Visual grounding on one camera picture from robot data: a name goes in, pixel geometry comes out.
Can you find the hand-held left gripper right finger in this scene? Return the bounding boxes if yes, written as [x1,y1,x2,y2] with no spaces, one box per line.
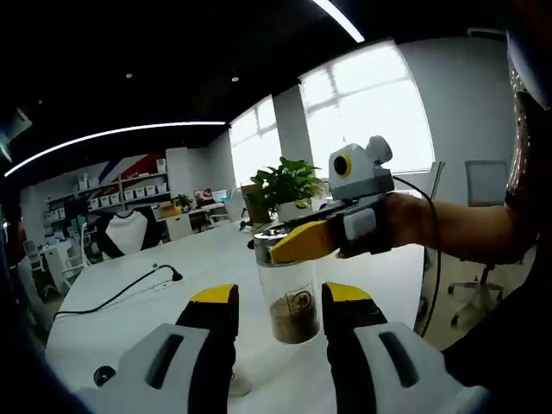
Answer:
[321,281,493,414]

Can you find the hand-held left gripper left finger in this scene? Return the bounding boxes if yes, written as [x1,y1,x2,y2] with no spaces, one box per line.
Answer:
[76,283,241,414]

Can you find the tall seasoning bottle brown powder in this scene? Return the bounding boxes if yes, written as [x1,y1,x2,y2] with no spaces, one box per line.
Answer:
[253,229,323,346]

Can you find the person's right hand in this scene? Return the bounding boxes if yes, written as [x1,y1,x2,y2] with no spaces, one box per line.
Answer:
[336,191,432,260]

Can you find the green plant in white pot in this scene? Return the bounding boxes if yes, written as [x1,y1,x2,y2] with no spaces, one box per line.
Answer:
[249,156,325,225]

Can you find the brown cardboard box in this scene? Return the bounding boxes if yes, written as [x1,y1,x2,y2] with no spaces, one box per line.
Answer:
[240,180,260,223]

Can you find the grey mesh office chair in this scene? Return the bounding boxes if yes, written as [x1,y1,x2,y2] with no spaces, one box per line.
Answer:
[448,160,511,327]

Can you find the black and white chair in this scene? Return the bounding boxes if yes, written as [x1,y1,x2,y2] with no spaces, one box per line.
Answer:
[94,205,164,260]

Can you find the straight ceiling light strip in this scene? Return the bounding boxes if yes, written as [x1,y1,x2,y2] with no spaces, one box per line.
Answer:
[310,0,367,43]

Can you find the shelf of white storage boxes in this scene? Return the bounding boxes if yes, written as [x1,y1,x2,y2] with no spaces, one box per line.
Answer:
[45,157,169,225]

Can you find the curved ceiling light strip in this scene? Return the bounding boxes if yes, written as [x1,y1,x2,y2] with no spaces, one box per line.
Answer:
[3,122,229,178]

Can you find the black power cable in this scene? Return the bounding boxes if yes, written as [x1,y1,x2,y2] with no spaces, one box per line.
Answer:
[53,263,185,321]

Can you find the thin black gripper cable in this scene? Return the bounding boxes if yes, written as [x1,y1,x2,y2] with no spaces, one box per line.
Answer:
[390,174,445,337]

